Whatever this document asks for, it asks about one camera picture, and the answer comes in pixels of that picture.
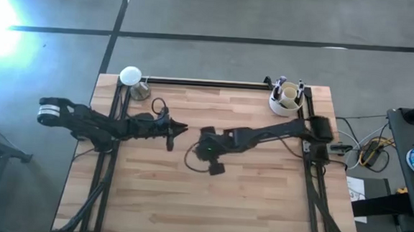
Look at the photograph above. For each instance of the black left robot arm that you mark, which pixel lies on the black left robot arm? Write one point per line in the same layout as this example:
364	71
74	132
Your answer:
95	125

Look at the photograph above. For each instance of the white ribbed round organizer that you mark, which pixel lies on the white ribbed round organizer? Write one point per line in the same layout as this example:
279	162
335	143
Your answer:
277	111

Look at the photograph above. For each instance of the black flat bar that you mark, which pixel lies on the black flat bar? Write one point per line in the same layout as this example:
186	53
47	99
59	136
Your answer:
381	205

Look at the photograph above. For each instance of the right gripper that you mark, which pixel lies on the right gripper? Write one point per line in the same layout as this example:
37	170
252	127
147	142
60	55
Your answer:
217	145

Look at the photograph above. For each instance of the white mushroom table lamp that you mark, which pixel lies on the white mushroom table lamp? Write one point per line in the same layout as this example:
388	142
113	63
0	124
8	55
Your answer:
130	75

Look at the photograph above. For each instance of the black floor stand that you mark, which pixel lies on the black floor stand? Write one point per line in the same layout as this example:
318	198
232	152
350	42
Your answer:
10	152

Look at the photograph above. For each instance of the white paper sheet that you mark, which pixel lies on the white paper sheet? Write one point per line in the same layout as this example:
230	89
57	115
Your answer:
355	186

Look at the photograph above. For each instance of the black power box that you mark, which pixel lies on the black power box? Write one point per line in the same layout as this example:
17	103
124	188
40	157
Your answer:
371	152

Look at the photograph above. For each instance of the grey equipment cart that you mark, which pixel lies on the grey equipment cart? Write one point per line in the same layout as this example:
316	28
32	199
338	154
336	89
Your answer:
403	149

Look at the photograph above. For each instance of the black clamp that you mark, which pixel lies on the black clamp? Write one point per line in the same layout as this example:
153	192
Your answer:
267	81

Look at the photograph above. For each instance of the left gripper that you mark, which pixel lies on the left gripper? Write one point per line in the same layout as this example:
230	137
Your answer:
157	127

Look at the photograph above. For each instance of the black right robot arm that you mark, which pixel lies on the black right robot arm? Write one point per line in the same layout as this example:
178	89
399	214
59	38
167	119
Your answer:
271	132

